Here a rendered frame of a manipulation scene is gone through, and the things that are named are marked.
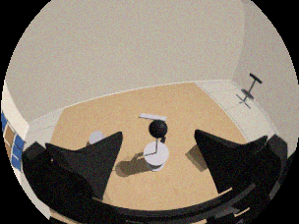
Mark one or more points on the glass french press with black plunger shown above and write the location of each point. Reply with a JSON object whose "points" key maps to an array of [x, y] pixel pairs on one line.
{"points": [[156, 153]]}

